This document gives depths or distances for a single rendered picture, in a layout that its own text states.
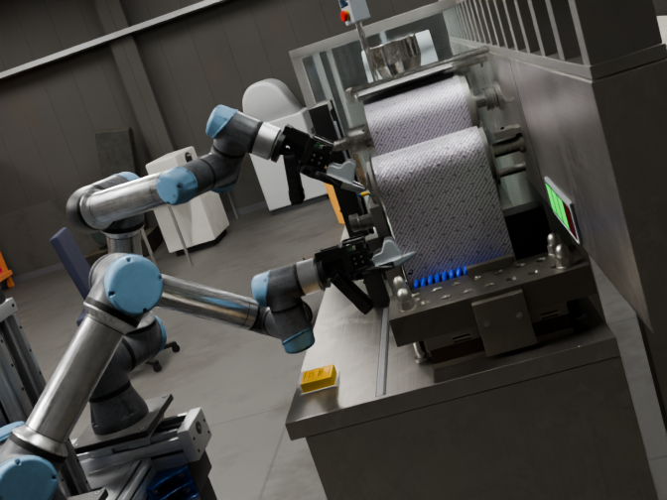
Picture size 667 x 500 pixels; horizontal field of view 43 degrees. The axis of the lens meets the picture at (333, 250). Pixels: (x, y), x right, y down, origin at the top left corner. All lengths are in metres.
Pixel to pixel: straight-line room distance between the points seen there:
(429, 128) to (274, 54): 8.45
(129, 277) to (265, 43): 8.85
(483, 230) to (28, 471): 1.02
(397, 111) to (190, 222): 7.25
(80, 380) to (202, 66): 9.06
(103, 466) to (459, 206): 1.17
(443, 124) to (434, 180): 0.26
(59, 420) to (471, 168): 0.97
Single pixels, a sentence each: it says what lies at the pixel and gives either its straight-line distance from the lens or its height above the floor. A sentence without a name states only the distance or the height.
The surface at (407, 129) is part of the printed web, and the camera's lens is 2.03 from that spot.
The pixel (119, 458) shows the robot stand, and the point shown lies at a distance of 2.34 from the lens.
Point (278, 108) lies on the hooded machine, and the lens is 9.66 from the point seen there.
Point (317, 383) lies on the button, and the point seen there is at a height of 0.92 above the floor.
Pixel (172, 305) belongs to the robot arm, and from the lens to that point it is 1.90.
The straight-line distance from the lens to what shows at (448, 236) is 1.84.
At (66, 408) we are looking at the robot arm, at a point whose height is 1.08.
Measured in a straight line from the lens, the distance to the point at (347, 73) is 2.83.
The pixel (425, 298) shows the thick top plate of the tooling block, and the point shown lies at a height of 1.03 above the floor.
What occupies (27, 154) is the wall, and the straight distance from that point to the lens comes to 11.56.
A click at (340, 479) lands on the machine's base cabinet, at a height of 0.75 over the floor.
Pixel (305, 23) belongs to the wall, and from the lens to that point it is 10.37.
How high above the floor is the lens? 1.56
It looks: 13 degrees down
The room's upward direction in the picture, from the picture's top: 18 degrees counter-clockwise
